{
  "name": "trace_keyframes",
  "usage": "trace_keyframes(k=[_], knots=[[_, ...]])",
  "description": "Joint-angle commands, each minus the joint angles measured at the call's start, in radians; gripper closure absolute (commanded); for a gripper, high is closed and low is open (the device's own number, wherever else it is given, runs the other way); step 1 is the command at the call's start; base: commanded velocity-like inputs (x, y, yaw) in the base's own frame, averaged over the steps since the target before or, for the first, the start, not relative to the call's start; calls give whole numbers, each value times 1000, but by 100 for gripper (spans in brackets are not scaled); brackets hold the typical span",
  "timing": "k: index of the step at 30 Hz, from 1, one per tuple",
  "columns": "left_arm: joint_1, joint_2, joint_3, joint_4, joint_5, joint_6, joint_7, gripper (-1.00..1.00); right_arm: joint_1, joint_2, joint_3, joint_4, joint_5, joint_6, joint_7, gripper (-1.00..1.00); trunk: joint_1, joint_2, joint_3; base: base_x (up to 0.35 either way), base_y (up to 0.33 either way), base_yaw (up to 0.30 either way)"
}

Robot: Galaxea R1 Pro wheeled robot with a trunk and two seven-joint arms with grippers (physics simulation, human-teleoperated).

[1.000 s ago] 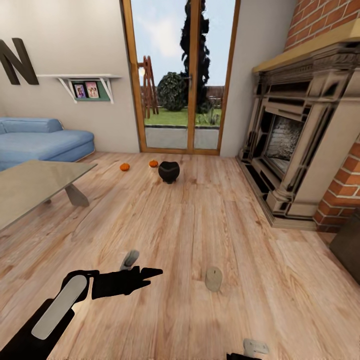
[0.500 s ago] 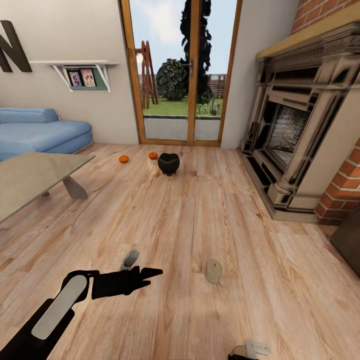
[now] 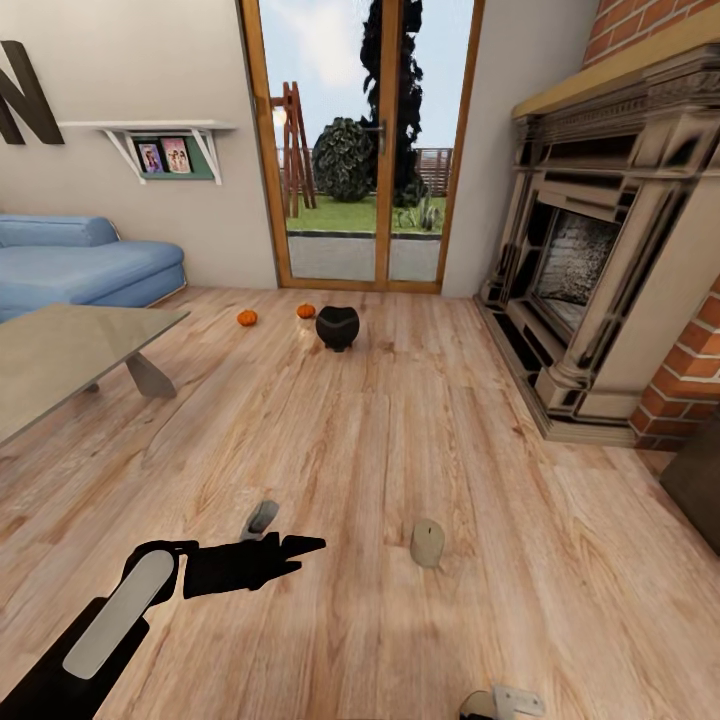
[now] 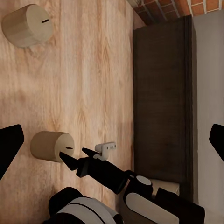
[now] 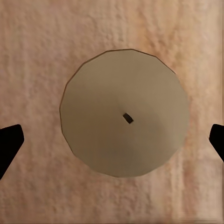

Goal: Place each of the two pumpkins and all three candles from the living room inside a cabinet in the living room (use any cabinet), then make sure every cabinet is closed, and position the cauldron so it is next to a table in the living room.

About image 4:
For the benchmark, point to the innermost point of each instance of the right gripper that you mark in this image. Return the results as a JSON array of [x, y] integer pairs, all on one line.
[[95, 168]]

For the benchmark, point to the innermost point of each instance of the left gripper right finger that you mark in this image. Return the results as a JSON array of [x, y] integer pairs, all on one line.
[[217, 139]]

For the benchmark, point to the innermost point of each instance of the cabinet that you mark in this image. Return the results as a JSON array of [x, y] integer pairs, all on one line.
[[165, 110]]

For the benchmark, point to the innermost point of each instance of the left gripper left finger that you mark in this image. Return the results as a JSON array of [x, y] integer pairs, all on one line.
[[11, 140]]

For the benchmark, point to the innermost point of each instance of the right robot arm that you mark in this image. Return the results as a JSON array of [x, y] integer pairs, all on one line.
[[166, 208]]

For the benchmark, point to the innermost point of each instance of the pillar candle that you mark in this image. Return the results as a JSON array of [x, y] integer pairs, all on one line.
[[48, 145], [27, 26]]

